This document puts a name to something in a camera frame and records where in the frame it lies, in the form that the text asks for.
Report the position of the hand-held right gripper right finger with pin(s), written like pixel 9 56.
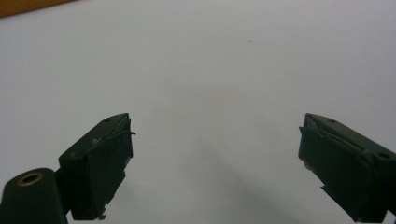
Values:
pixel 348 168

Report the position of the white table mat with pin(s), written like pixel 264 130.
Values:
pixel 199 71

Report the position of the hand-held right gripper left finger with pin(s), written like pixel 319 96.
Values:
pixel 93 168

